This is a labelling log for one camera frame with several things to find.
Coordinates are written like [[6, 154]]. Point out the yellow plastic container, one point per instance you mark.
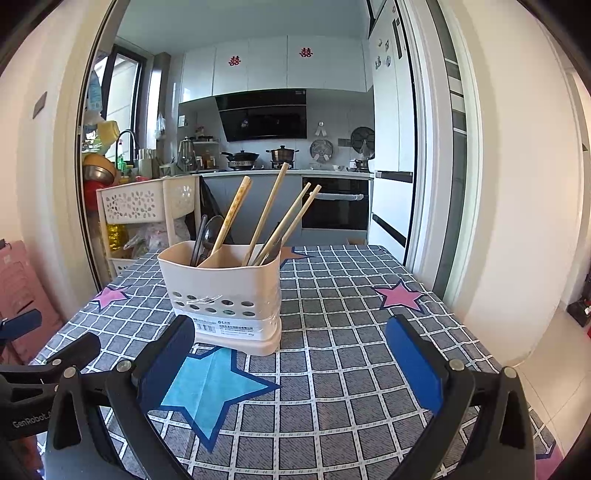
[[108, 131]]

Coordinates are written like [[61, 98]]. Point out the dark cloth on cart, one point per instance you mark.
[[207, 203]]

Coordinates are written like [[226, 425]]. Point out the white upper kitchen cabinets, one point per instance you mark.
[[277, 64]]

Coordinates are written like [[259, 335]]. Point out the steel cooking pot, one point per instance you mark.
[[281, 153]]

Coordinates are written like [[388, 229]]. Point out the cardboard box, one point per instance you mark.
[[356, 241]]

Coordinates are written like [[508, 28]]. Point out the white refrigerator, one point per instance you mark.
[[390, 138]]

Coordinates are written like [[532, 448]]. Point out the beige plastic utensil holder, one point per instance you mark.
[[231, 286]]

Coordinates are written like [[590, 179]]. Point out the grey plaid star tablecloth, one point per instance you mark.
[[369, 323]]

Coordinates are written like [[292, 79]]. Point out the glass kettle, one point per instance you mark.
[[187, 154]]

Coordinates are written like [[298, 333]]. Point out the white perforated storage cart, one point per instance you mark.
[[134, 201]]

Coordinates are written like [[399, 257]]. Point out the black built-in oven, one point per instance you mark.
[[337, 214]]

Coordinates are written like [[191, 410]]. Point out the pink folding chair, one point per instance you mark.
[[18, 286]]

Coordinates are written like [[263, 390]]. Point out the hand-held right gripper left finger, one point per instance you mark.
[[166, 364]]

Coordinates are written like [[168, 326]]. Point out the black range hood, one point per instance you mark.
[[263, 115]]

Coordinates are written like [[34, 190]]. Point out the black kitchen faucet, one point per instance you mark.
[[127, 134]]

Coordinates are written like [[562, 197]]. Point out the grey wall switch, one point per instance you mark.
[[39, 105]]

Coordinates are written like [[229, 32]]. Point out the plain wooden chopstick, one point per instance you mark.
[[268, 207], [291, 210], [302, 207]]

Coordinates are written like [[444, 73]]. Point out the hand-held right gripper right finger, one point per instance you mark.
[[415, 364]]

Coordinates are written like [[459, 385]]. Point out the black wok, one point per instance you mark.
[[242, 157]]

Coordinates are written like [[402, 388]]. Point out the red paper decal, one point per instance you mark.
[[234, 61], [305, 51]]

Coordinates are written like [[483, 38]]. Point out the blue patterned wooden chopstick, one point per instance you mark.
[[233, 210]]

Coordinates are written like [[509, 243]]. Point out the stainless steel bowl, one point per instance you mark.
[[97, 173]]

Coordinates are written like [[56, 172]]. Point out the dark translucent plastic spoon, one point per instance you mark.
[[213, 235], [273, 251], [201, 240]]

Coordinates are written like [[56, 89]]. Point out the white spice rack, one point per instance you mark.
[[205, 150]]

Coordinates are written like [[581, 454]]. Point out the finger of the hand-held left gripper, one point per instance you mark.
[[78, 346], [23, 321]]

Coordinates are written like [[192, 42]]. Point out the grey kitchen counter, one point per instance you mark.
[[258, 194]]

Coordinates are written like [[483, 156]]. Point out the yellow oil bottle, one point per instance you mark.
[[115, 235]]

